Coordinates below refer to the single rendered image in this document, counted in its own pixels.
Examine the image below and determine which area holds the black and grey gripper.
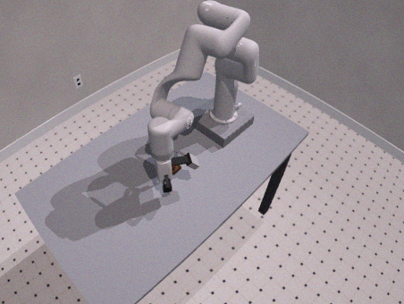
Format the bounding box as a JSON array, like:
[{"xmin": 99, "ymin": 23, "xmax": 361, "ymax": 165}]
[{"xmin": 152, "ymin": 156, "xmax": 173, "ymax": 193}]

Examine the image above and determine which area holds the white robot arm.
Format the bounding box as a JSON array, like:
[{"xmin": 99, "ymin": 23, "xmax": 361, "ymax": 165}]
[{"xmin": 147, "ymin": 0, "xmax": 259, "ymax": 161}]

